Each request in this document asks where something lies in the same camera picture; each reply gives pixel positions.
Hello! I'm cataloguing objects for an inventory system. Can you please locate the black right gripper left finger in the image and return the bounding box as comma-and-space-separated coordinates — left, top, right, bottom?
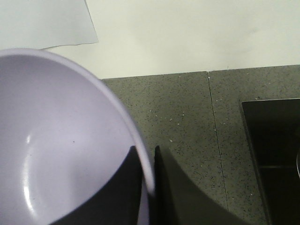
53, 146, 143, 225

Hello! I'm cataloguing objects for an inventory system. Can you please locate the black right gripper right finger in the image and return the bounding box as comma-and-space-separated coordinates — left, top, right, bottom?
154, 145, 249, 225

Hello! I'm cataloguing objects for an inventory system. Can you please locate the purple plastic bowl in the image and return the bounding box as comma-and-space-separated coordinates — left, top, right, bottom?
0, 49, 155, 225

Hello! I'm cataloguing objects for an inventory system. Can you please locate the black induction cooktop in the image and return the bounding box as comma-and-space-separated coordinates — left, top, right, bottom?
241, 98, 300, 225

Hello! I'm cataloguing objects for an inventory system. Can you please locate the white paper sheet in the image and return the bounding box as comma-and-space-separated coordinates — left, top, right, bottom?
0, 0, 98, 49

